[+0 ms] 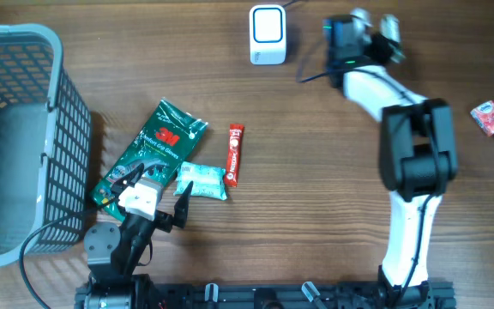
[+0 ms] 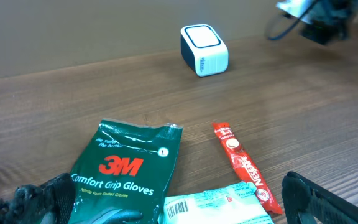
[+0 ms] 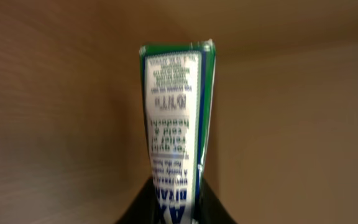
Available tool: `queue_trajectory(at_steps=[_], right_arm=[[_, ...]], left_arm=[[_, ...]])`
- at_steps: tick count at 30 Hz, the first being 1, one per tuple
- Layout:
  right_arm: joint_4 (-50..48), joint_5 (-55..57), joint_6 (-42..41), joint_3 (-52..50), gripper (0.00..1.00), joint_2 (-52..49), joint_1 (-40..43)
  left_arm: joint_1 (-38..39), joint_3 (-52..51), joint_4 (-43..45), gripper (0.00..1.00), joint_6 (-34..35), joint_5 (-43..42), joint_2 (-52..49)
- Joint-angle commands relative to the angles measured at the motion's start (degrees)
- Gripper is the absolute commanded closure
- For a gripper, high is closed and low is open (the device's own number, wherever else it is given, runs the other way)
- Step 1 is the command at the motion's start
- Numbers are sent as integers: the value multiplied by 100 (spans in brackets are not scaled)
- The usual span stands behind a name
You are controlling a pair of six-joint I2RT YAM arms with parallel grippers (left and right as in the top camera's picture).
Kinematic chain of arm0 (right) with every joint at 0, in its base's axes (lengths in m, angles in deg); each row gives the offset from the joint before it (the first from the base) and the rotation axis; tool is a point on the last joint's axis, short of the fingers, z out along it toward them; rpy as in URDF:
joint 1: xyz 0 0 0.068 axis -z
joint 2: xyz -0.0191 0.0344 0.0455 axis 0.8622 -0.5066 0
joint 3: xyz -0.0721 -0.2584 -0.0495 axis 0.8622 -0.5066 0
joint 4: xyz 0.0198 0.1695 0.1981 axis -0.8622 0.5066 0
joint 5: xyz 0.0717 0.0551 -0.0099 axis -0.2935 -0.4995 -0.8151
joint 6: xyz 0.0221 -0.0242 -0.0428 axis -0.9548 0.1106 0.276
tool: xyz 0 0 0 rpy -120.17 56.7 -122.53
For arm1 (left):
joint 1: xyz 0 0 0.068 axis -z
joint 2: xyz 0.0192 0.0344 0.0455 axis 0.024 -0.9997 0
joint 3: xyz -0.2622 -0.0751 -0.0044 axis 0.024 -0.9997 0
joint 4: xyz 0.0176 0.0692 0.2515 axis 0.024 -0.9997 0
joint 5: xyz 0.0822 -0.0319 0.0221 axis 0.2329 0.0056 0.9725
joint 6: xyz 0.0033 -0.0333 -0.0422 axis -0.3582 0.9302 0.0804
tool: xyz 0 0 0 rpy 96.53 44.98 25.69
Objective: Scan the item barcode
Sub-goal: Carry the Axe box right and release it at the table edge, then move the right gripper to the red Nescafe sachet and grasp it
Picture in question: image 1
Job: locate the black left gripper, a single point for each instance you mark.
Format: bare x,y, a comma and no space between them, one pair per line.
165,221

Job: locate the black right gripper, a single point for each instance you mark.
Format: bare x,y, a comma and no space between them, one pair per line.
382,51

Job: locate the green 3M gloves packet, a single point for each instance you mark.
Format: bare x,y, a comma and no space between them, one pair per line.
163,143

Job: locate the red coffee stick sachet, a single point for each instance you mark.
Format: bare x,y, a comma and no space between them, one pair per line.
236,132

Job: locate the red white small box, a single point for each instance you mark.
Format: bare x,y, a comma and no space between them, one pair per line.
484,117

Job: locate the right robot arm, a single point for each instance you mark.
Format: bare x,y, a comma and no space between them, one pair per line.
416,156

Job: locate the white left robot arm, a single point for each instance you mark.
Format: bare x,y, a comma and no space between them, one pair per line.
113,252

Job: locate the white barcode scanner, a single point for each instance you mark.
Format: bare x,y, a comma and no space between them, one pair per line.
267,34

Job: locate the teal tissue pack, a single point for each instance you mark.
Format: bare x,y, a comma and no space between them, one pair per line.
207,181

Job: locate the grey plastic shopping basket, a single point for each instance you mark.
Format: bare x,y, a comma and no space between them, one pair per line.
45,135

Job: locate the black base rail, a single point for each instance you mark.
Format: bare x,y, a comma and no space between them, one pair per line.
342,295

